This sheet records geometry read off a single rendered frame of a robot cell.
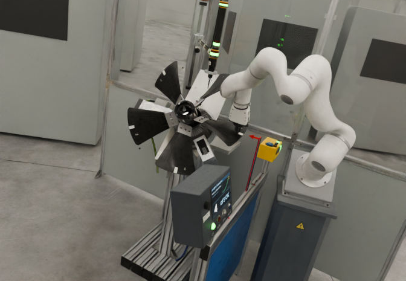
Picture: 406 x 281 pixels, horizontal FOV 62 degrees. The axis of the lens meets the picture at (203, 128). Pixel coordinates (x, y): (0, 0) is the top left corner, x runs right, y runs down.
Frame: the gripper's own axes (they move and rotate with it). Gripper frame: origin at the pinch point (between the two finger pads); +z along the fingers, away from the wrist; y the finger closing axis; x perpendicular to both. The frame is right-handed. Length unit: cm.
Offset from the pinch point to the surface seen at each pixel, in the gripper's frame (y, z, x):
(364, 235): -86, 90, -48
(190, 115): 26.9, -1.8, 3.8
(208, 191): -17, -27, 70
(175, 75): 48, -12, -15
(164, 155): 30.4, 13.2, 24.8
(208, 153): 13.4, 18.0, 6.2
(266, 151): -13.7, 22.4, -18.1
